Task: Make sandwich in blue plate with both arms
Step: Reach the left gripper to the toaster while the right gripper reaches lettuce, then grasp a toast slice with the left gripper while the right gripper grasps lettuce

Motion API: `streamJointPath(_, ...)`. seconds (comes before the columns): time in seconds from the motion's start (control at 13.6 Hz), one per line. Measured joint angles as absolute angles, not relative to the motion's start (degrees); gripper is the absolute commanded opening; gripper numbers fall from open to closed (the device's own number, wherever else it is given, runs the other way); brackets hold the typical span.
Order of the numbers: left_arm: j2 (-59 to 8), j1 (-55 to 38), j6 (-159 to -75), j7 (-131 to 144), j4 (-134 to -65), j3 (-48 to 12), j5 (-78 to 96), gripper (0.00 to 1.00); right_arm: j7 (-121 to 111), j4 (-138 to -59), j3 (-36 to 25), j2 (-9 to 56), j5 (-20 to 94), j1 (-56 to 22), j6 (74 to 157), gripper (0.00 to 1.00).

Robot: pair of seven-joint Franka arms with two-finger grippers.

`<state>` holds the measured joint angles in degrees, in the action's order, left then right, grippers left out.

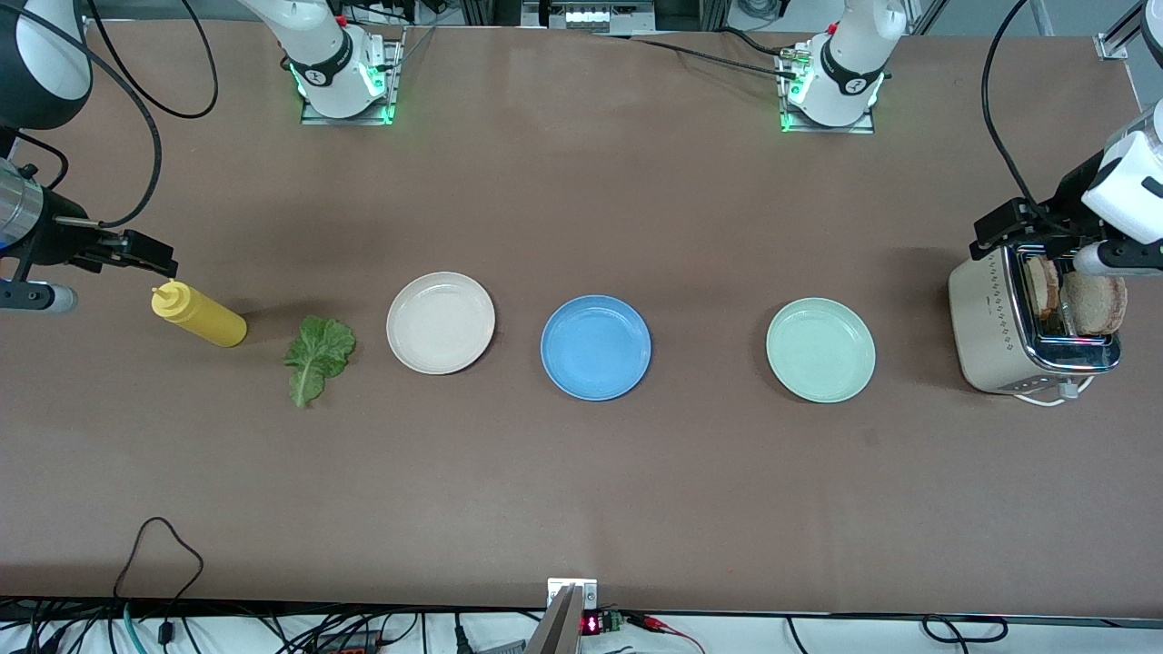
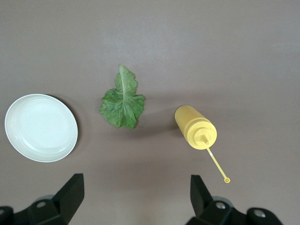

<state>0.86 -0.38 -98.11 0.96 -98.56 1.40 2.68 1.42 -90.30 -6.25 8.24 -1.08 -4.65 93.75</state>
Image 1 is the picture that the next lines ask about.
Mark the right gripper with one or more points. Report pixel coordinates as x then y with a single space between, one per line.
56 242

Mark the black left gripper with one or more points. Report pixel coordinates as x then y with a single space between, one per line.
1057 213

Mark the toasted bread slice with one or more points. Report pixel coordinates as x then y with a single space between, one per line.
1095 304
1043 286

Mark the yellow mustard squeeze bottle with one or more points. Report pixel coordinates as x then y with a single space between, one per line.
204 318

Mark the green lettuce leaf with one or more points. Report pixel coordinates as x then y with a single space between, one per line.
318 354

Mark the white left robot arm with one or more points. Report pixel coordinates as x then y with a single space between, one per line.
849 54

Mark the pale green round plate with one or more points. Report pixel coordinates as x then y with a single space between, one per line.
820 350

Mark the beige round plate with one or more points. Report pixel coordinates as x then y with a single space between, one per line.
441 322

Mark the blue round plate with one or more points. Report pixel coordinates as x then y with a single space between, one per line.
595 347

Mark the cream and chrome toaster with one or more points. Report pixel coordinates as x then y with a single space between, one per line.
990 327

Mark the red and black connector box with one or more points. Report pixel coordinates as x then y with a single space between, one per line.
350 643

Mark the lit electronics box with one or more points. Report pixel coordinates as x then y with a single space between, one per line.
591 16

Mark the small red display board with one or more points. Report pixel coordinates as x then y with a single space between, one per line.
595 624

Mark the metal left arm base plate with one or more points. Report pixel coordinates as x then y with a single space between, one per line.
859 128

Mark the aluminium frame corner profile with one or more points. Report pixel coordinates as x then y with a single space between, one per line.
1122 32

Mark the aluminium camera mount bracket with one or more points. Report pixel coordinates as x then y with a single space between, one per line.
568 627

